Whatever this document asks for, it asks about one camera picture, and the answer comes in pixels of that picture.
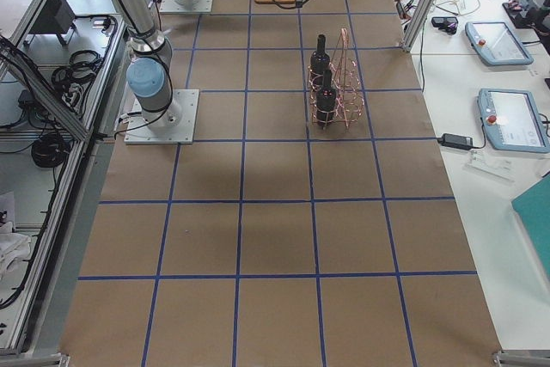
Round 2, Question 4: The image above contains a copper wire bottle basket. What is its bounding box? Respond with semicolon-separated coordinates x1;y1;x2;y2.
308;28;364;129

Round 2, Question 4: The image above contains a teach pendant near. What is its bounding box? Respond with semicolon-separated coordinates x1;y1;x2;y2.
477;89;549;154

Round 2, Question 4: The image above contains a black power adapter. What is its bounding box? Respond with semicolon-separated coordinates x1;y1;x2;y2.
437;133;474;150

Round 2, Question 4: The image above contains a teach pendant far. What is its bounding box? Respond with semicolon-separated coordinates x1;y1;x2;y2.
464;21;534;66

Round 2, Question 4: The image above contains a dark wine bottle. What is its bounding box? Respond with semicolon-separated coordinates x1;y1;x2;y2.
309;34;330;76
315;69;337;128

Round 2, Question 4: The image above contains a teach pendant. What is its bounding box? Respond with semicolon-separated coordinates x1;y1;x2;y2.
464;21;534;66
477;89;549;154

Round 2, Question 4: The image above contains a dark wine bottle far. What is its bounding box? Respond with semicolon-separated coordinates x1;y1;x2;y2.
309;34;330;76

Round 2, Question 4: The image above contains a dark wine bottle near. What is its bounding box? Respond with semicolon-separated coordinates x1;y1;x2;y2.
315;69;337;128

